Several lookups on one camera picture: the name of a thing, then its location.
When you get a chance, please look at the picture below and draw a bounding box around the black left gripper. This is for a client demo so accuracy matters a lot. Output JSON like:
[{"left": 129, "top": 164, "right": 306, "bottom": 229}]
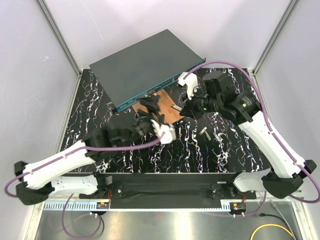
[{"left": 119, "top": 94, "right": 165, "bottom": 149}]

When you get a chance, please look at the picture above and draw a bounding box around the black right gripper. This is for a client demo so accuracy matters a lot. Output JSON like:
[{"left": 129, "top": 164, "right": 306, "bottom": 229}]
[{"left": 181, "top": 85, "right": 222, "bottom": 121}]

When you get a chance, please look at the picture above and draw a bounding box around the silver SFP module plug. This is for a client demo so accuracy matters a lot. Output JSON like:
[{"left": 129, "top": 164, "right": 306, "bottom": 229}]
[
  {"left": 199, "top": 127, "right": 211, "bottom": 141},
  {"left": 212, "top": 132, "right": 223, "bottom": 142},
  {"left": 171, "top": 104, "right": 182, "bottom": 112}
]

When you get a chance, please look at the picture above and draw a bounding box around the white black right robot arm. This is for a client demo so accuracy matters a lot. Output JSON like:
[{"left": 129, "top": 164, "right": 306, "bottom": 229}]
[{"left": 177, "top": 71, "right": 317, "bottom": 199}]

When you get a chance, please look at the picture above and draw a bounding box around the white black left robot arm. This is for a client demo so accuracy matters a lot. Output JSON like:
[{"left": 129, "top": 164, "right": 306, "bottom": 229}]
[{"left": 4, "top": 95, "right": 175, "bottom": 206}]

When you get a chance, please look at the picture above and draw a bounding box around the wooden board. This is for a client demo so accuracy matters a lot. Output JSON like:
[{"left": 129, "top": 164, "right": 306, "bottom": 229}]
[{"left": 132, "top": 89, "right": 183, "bottom": 124}]

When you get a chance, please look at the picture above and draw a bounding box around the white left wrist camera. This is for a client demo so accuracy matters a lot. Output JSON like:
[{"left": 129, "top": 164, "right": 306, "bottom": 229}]
[{"left": 151, "top": 119, "right": 177, "bottom": 145}]

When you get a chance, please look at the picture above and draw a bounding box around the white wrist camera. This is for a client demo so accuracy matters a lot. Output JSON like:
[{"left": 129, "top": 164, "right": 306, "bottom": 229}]
[
  {"left": 177, "top": 72, "right": 198, "bottom": 100},
  {"left": 151, "top": 119, "right": 177, "bottom": 145}
]

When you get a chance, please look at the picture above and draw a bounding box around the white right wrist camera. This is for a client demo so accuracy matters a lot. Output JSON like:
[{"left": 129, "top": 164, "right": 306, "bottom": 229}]
[{"left": 177, "top": 72, "right": 198, "bottom": 100}]

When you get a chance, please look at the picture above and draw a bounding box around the dark grey network switch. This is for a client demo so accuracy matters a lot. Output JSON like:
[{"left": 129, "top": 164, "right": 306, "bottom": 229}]
[{"left": 89, "top": 29, "right": 206, "bottom": 113}]

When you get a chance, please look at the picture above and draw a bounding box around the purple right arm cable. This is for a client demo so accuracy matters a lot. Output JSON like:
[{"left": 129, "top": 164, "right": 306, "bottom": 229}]
[{"left": 178, "top": 60, "right": 316, "bottom": 218}]

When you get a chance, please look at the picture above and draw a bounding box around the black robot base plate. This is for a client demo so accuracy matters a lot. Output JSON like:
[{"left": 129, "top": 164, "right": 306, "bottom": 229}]
[{"left": 79, "top": 173, "right": 257, "bottom": 206}]

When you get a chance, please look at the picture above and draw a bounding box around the grey cable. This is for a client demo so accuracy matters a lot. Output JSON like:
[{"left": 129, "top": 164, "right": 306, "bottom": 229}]
[{"left": 271, "top": 199, "right": 301, "bottom": 240}]

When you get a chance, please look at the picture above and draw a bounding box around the black power cable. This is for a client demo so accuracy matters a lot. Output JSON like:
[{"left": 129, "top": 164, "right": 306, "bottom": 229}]
[{"left": 258, "top": 212, "right": 298, "bottom": 240}]

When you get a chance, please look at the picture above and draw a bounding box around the white slotted cable duct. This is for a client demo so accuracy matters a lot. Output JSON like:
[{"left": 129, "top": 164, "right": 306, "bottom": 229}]
[{"left": 43, "top": 200, "right": 231, "bottom": 213}]

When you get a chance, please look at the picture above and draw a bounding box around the yellow cable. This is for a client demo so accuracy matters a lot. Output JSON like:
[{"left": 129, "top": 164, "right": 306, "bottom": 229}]
[{"left": 250, "top": 224, "right": 296, "bottom": 240}]

